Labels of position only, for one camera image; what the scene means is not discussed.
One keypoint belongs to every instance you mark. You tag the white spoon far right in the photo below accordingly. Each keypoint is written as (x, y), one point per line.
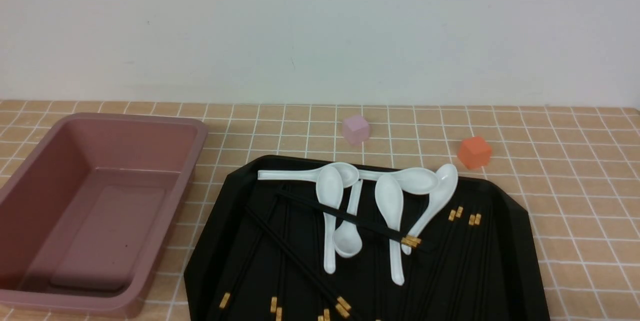
(438, 198)

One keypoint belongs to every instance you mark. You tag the black chopstick bottom centre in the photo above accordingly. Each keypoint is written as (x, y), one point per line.
(323, 309)

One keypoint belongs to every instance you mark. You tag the white spoon horizontal right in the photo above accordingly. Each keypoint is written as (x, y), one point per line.
(414, 180)

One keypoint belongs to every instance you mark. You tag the white spoon vertical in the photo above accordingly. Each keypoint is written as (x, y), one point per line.
(389, 201)
(329, 190)

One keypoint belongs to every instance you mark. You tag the black plastic tray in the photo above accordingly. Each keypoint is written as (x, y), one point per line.
(282, 284)

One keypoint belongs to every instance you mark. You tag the pink plastic bin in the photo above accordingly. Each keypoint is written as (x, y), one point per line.
(84, 217)

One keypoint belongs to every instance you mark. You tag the white spoon centre vertical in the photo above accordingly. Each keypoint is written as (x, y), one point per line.
(389, 201)

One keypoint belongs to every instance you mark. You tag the white spoon small centre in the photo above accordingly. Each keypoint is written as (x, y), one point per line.
(347, 240)

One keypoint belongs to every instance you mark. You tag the black chopstick vertical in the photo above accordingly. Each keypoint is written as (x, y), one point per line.
(281, 261)
(285, 281)

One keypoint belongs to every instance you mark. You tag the white spoon left vertical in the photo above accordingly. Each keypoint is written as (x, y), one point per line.
(329, 190)

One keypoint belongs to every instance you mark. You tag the orange cube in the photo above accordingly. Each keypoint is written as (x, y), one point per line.
(475, 152)

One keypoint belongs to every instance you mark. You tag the black chopstick leaning left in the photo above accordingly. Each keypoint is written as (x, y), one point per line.
(257, 213)

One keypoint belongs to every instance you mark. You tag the white spoon pointing left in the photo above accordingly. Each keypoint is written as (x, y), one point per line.
(348, 172)

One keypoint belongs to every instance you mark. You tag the lilac cube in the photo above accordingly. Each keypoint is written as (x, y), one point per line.
(356, 129)

